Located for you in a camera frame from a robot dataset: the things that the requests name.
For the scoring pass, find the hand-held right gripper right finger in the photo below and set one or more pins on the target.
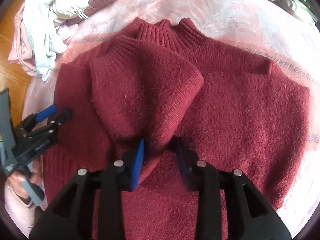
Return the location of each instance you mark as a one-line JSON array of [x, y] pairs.
[[180, 158]]

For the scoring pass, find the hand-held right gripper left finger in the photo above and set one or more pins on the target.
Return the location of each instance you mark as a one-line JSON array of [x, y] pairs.
[[137, 163]]

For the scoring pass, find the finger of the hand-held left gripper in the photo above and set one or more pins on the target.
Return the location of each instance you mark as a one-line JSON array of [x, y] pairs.
[[46, 112], [63, 116]]

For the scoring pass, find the dark red knit sweater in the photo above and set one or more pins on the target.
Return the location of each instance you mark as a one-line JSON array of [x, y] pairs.
[[237, 105]]

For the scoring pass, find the person's left hand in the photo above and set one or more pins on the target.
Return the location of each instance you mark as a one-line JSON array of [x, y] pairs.
[[35, 172]]

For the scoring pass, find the pale pink garment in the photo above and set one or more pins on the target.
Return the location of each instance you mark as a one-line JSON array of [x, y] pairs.
[[21, 47]]

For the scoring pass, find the white cloth pile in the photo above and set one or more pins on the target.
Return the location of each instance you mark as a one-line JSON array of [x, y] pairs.
[[42, 12]]

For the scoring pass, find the pink fleece blanket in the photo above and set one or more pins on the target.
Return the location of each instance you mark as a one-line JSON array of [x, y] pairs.
[[225, 12]]

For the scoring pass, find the grey cloth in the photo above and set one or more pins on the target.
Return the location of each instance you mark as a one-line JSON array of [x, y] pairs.
[[290, 2]]

